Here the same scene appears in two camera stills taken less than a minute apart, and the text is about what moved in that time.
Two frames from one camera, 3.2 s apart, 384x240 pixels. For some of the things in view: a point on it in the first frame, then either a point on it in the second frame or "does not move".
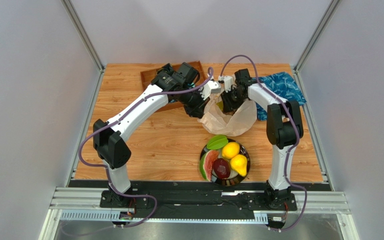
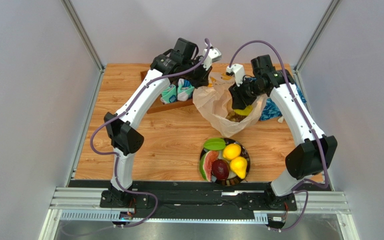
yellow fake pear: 239,162 does not move
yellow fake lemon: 230,150 does not move
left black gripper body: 193,102 -> 197,76
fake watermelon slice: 206,163 does not move
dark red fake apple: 221,168 does not move
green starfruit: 220,104 -> 245,112
